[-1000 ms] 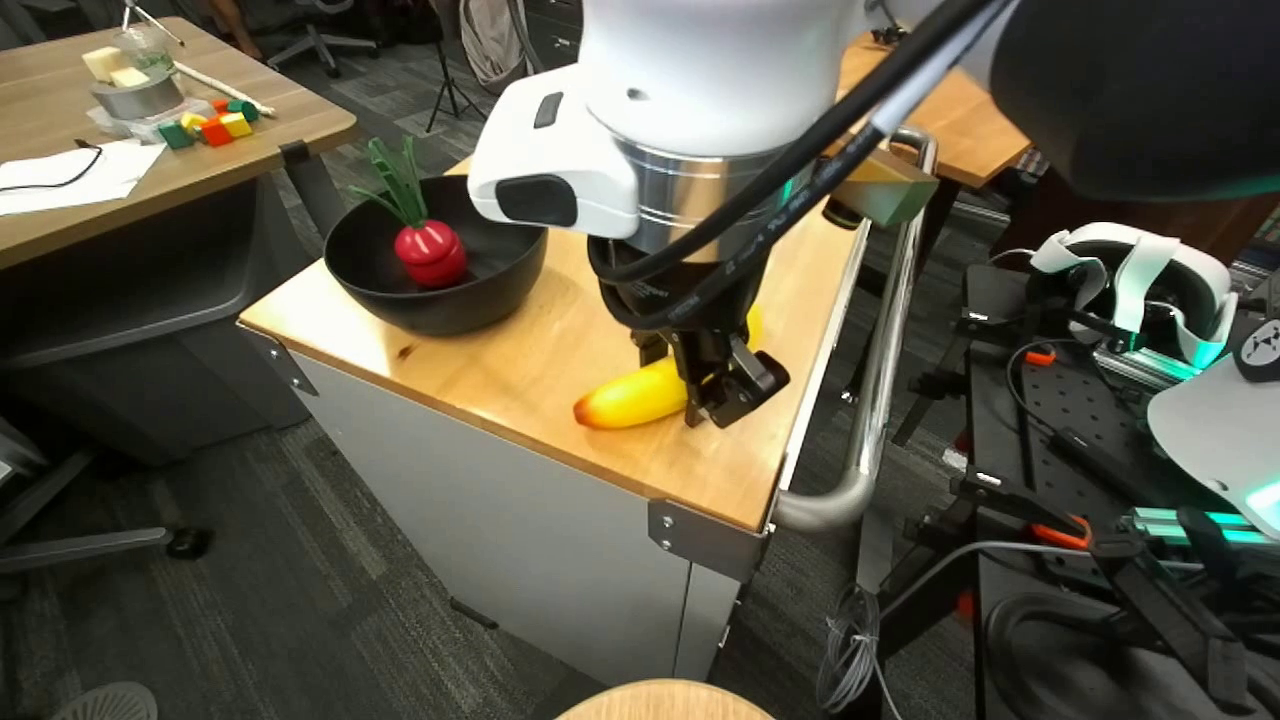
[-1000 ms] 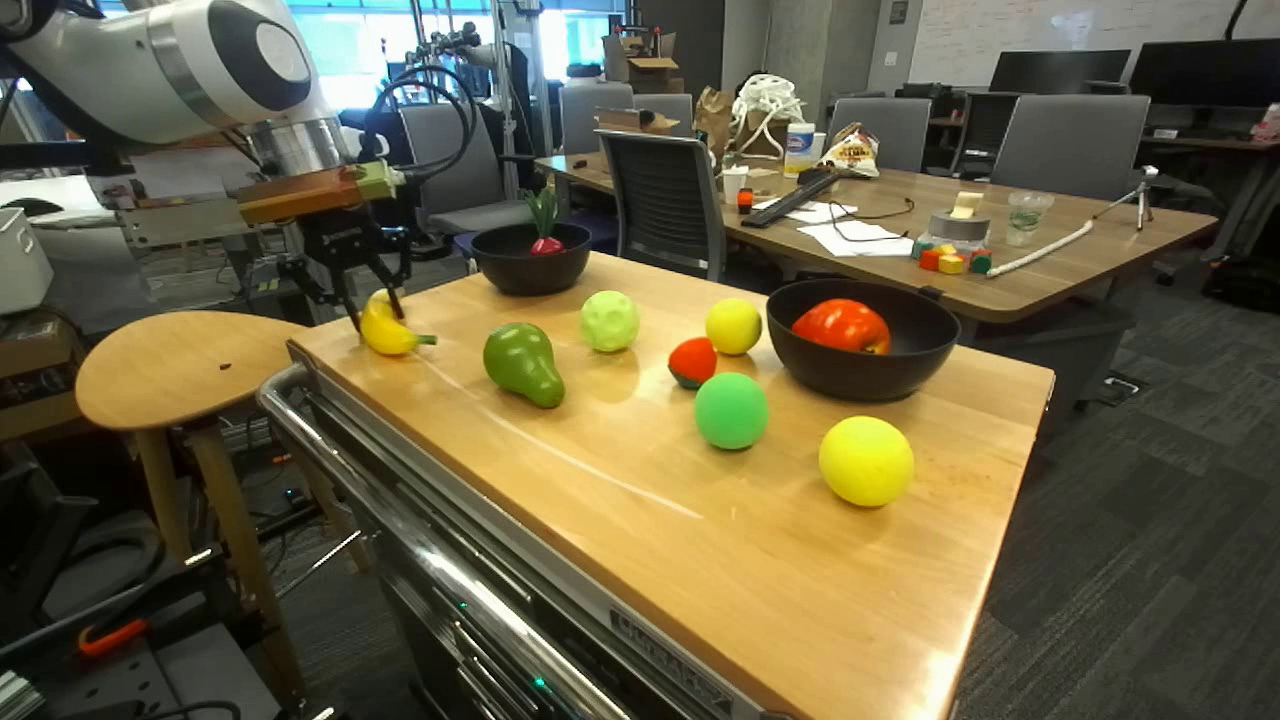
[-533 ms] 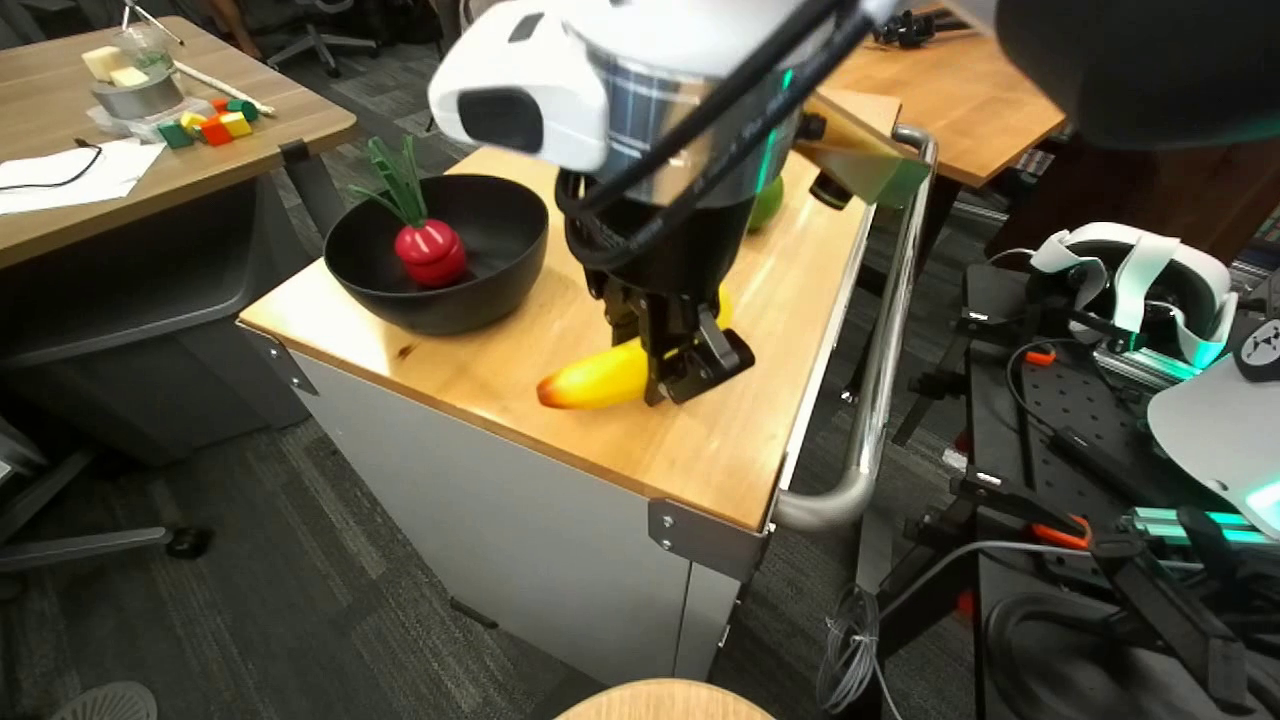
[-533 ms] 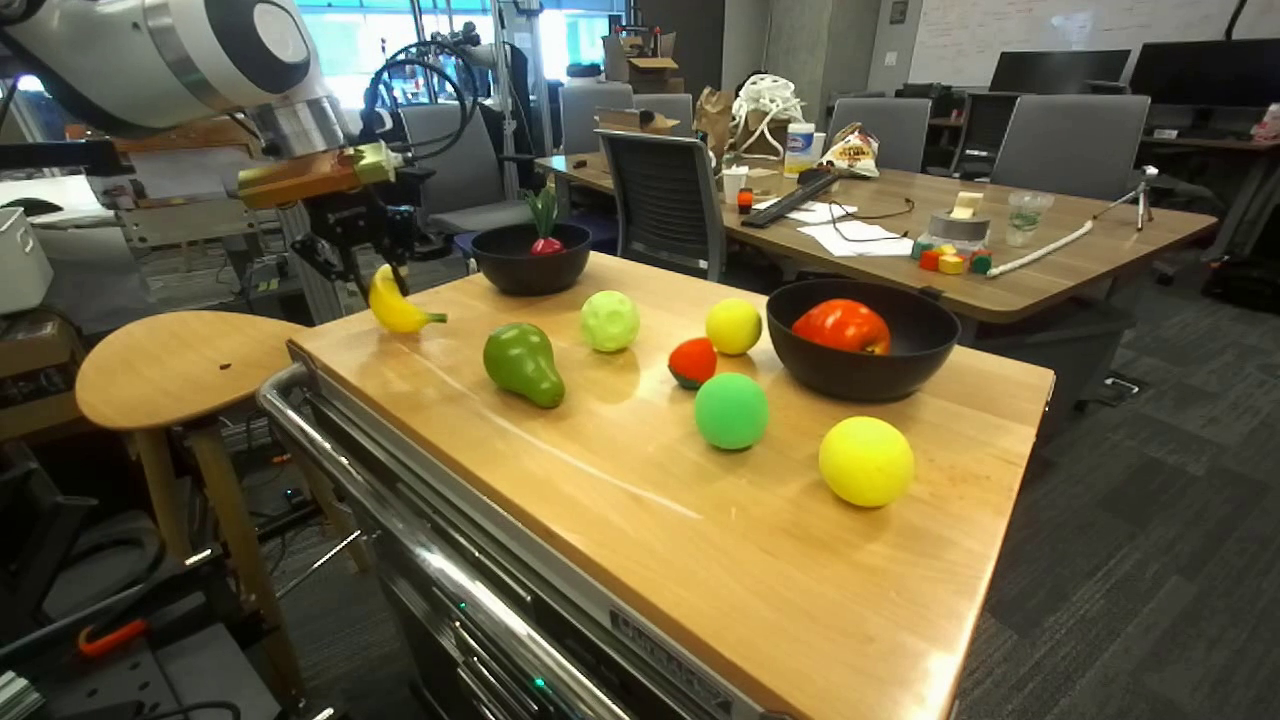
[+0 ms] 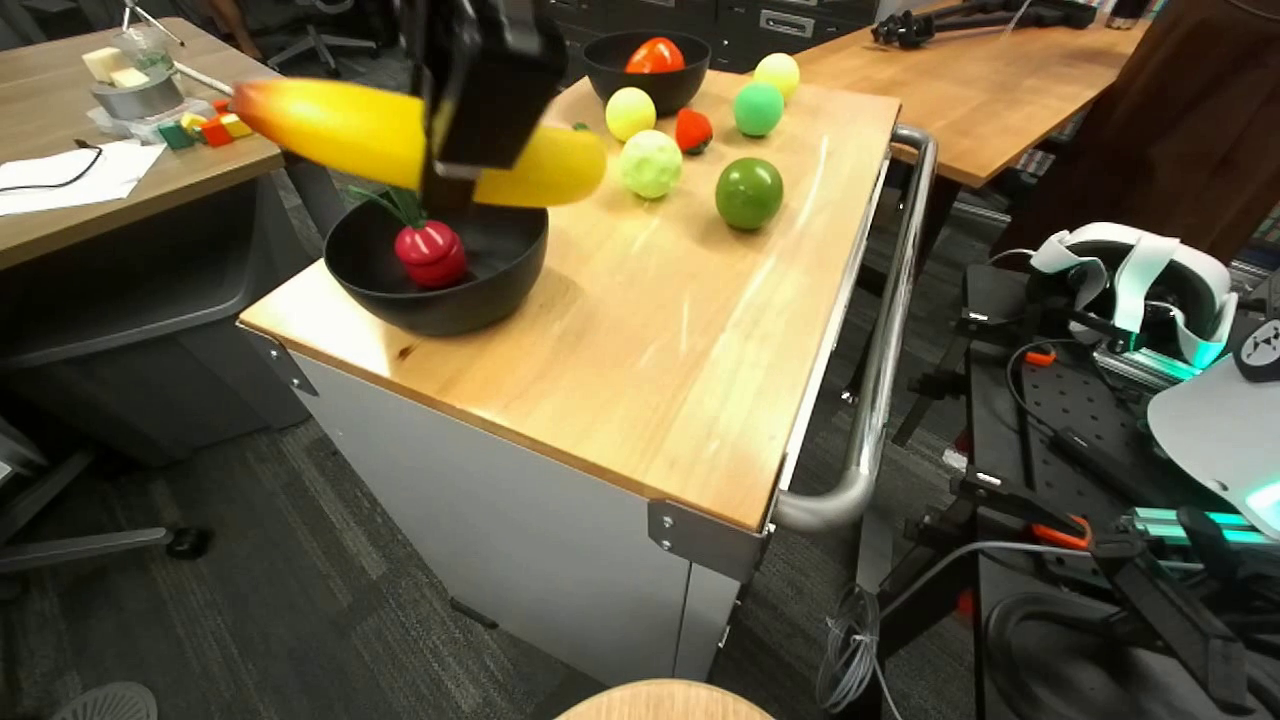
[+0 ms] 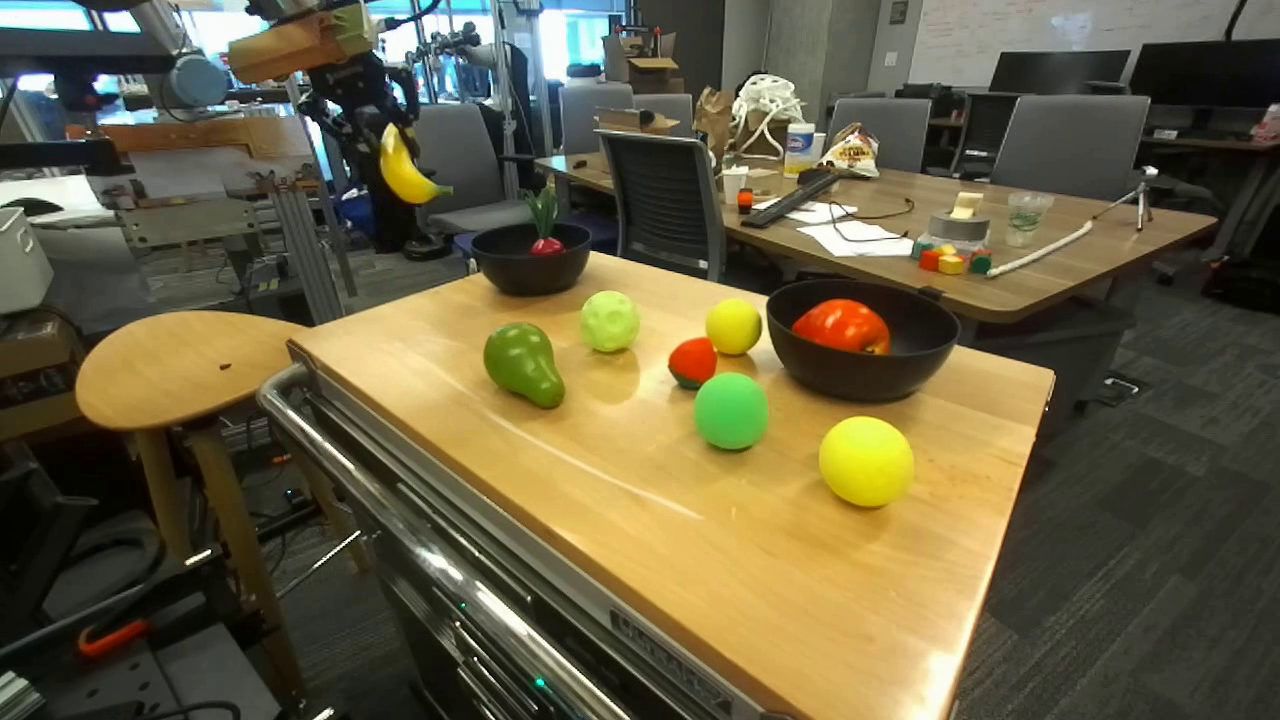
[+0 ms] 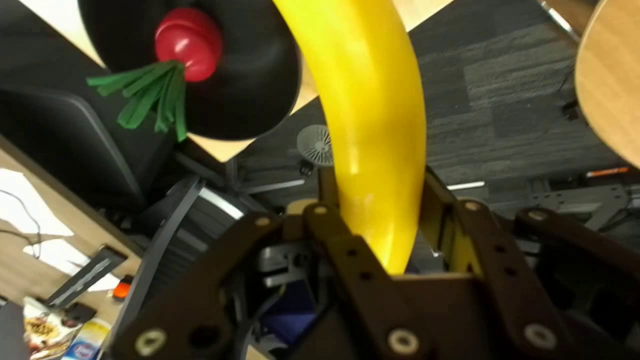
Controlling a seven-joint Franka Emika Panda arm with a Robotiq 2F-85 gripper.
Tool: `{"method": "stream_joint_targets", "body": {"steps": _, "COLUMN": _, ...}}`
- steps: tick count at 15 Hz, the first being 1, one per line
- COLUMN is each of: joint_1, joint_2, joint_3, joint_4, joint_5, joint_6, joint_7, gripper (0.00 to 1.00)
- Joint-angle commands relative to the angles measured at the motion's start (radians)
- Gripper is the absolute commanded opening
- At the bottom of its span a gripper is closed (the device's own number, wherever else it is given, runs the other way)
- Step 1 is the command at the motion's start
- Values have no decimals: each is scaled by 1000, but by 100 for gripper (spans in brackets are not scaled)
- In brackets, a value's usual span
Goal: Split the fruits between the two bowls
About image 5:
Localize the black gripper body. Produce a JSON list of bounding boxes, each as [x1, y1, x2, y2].
[[406, 0, 576, 131]]

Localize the metal tool cart wooden top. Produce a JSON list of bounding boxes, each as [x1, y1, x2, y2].
[[231, 64, 935, 682]]

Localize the black breadboard table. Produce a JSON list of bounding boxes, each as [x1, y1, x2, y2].
[[854, 254, 1280, 720]]

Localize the orange handled clamp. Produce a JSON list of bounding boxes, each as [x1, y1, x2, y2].
[[932, 475, 1103, 565]]

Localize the white VR headset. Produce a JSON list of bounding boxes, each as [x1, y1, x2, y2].
[[1024, 214, 1245, 392]]

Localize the black office chair base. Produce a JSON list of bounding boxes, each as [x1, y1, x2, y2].
[[0, 416, 215, 581]]

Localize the round wooden stool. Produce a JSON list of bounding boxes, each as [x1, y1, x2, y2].
[[557, 677, 778, 720]]

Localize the black bowl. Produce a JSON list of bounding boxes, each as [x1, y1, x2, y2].
[[319, 197, 551, 341], [580, 26, 716, 118]]

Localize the white stick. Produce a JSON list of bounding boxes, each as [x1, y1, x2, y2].
[[167, 54, 251, 107]]

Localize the small yellow toy lemon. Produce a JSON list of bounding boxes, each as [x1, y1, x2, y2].
[[601, 84, 659, 148]]

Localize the red radish with green leaves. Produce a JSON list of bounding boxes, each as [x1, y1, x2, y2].
[[375, 193, 475, 296]]

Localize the metal cart handle bar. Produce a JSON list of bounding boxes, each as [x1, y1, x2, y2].
[[769, 123, 939, 541]]

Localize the green round toy fruit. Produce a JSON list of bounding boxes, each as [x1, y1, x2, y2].
[[730, 77, 790, 145]]

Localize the grey cable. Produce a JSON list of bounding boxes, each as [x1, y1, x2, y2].
[[818, 533, 1114, 717]]

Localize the green apple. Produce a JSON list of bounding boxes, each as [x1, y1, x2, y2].
[[714, 150, 790, 234]]

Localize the red toy strawberry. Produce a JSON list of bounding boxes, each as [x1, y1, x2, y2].
[[668, 103, 716, 159]]

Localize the dark brown chair back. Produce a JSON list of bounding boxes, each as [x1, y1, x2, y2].
[[957, 0, 1280, 282]]

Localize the white paper sheets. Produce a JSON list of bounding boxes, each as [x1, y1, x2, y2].
[[0, 137, 167, 221]]

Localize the wooden table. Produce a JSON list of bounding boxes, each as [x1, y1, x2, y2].
[[798, 11, 1135, 193]]

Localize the clear plastic container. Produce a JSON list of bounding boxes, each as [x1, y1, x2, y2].
[[78, 20, 187, 123]]

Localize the pale green round fruit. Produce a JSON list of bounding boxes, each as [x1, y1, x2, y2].
[[618, 128, 690, 203]]

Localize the grey chair seat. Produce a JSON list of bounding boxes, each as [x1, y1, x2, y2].
[[48, 677, 166, 720]]

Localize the yellow toy banana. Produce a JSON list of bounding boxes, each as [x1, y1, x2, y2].
[[231, 72, 611, 211]]

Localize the wooden office desk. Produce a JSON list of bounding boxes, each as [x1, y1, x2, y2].
[[0, 11, 360, 274]]

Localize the large yellow round fruit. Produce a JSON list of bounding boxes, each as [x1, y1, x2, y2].
[[749, 47, 804, 101]]

